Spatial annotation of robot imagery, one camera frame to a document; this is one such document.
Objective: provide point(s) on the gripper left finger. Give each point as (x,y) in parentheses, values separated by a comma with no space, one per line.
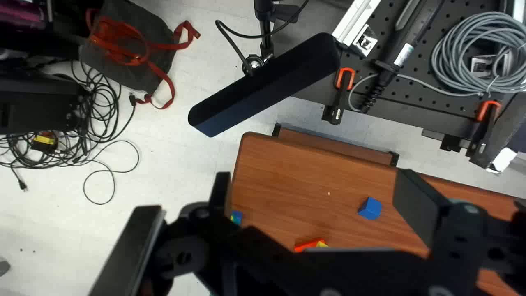
(185,250)

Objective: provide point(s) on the camera on mount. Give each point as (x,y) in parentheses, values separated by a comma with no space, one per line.
(267,84)

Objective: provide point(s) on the blue block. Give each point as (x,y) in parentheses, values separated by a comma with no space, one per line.
(370,209)

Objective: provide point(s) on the yellow and black plug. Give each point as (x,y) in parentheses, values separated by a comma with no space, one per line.
(43,140)

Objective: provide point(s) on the orange block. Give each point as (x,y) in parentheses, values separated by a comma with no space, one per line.
(306,246)

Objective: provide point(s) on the orange and black clamp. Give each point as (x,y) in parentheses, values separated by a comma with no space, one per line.
(483,127)
(341,96)

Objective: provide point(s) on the yellow block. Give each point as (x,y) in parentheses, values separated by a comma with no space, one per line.
(323,245)

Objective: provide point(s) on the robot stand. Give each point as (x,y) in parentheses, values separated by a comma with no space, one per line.
(415,70)

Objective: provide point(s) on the black box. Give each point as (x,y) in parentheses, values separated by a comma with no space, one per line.
(37,105)

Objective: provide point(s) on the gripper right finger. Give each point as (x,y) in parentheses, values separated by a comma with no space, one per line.
(464,238)

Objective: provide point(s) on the white aluminium rail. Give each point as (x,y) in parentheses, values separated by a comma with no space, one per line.
(353,24)

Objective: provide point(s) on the multicoloured block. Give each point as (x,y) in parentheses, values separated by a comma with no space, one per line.
(236,218)

